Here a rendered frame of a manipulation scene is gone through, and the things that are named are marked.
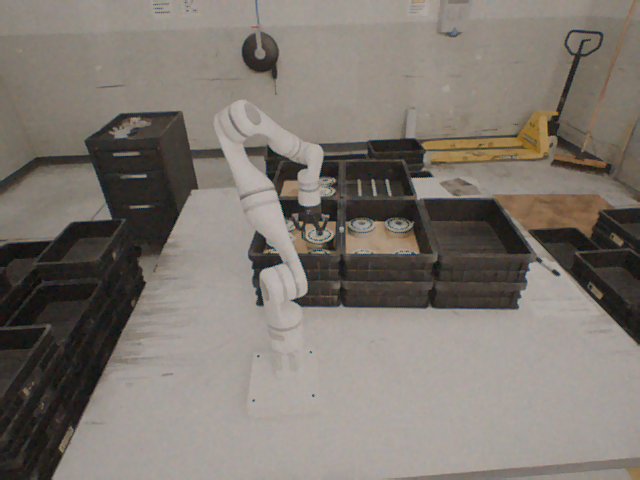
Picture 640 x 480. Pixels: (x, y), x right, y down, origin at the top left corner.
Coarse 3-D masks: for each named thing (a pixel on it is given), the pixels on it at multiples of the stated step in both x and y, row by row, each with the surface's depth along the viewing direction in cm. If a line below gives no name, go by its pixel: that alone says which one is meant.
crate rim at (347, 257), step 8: (344, 200) 155; (352, 200) 156; (360, 200) 156; (368, 200) 156; (376, 200) 155; (384, 200) 155; (392, 200) 155; (400, 200) 155; (408, 200) 155; (416, 200) 153; (344, 208) 152; (344, 216) 144; (424, 216) 143; (344, 224) 142; (424, 224) 138; (344, 232) 135; (344, 240) 133; (432, 240) 129; (344, 248) 127; (432, 248) 125; (344, 256) 124; (352, 256) 123; (360, 256) 123; (368, 256) 123; (376, 256) 123; (384, 256) 123; (392, 256) 123; (400, 256) 122; (408, 256) 122; (416, 256) 122; (424, 256) 122; (432, 256) 122
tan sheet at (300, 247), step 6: (300, 222) 161; (330, 222) 161; (306, 228) 157; (312, 228) 157; (330, 228) 157; (300, 234) 153; (294, 240) 150; (300, 240) 150; (300, 246) 146; (306, 246) 146; (264, 252) 144; (300, 252) 143; (330, 252) 142
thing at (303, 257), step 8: (280, 200) 157; (288, 200) 157; (296, 200) 157; (320, 200) 156; (328, 200) 156; (336, 200) 156; (256, 232) 136; (256, 240) 133; (248, 256) 126; (256, 256) 125; (264, 256) 125; (272, 256) 125; (280, 256) 124; (304, 256) 124; (312, 256) 124; (320, 256) 124; (328, 256) 124; (336, 256) 124
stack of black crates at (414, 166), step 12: (372, 144) 317; (384, 144) 318; (396, 144) 318; (408, 144) 319; (420, 144) 304; (372, 156) 298; (384, 156) 293; (396, 156) 295; (408, 156) 295; (420, 156) 296; (408, 168) 301; (420, 168) 301
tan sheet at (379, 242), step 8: (376, 224) 158; (384, 224) 158; (376, 232) 153; (384, 232) 153; (352, 240) 149; (360, 240) 149; (368, 240) 149; (376, 240) 148; (384, 240) 148; (392, 240) 148; (400, 240) 148; (408, 240) 148; (352, 248) 144; (360, 248) 144; (368, 248) 144; (376, 248) 144; (384, 248) 144; (392, 248) 144; (400, 248) 144; (408, 248) 143; (416, 248) 143
